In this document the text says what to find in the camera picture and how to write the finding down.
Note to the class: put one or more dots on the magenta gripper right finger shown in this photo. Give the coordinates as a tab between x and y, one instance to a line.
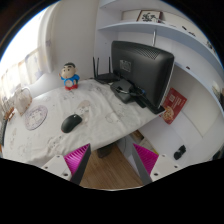
152	167

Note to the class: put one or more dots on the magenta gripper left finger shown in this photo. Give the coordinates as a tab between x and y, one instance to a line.
70	167

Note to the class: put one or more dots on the black computer mouse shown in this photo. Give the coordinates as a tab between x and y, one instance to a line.
70	123

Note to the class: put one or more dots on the white patterned tablecloth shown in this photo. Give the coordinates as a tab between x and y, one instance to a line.
105	119

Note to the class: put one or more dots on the red pizza flyer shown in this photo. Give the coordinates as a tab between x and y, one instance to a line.
173	104

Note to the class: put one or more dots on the beige woven bag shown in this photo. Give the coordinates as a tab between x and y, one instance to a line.
22	100

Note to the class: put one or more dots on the cartoon boy figurine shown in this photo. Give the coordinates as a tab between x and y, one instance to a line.
69	76

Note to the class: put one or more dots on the black wifi router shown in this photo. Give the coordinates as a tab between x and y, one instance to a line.
103	78

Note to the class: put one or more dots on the black computer monitor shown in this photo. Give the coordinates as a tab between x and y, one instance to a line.
148	69

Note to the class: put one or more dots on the white window curtain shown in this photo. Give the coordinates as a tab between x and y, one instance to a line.
45	38

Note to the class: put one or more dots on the framed picture on shelf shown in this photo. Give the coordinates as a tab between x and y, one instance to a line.
149	16

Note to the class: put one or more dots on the white wall shelf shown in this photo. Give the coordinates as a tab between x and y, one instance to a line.
194	53

